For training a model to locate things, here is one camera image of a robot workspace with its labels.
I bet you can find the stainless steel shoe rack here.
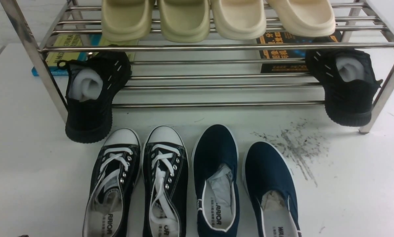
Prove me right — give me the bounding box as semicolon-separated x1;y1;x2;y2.
0;0;394;134

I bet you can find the navy slip-on shoe right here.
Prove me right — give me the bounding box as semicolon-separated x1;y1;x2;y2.
242;141;301;237

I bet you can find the green foam slipper right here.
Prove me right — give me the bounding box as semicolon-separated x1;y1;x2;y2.
157;0;210;43

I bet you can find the green foam slipper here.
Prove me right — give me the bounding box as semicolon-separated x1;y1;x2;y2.
101;0;155;42
157;0;210;43

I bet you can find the green foam slipper left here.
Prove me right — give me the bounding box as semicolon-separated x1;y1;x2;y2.
101;0;155;42

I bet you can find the black knit sneaker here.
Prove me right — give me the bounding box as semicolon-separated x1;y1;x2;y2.
57;51;132;144
305;48;382;127

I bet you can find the cream foam slipper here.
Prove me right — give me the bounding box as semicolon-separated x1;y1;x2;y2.
267;0;336;37
210;0;266;40

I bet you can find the navy slip-on shoe left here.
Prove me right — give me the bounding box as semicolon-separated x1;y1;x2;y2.
191;124;240;237

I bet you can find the yellow and blue book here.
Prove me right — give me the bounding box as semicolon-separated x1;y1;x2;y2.
46;34;139;76

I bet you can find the black and orange book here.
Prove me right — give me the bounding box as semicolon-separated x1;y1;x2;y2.
256;31;342;73

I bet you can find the navy slip-on shoe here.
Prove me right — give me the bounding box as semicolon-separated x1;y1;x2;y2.
191;124;240;237
242;141;301;237

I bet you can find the black canvas lace-up sneaker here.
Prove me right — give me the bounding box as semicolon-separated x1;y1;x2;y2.
82;128;141;237
140;126;189;237

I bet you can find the cream foam slipper left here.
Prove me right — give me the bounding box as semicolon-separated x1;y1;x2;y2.
210;0;266;40

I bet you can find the black knit sneaker left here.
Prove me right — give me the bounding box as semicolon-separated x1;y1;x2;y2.
57;51;132;144

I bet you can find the black knit sneaker right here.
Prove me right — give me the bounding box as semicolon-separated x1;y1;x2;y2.
305;48;382;127

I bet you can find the cream foam slipper right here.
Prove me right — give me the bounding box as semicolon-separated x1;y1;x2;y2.
267;0;336;37

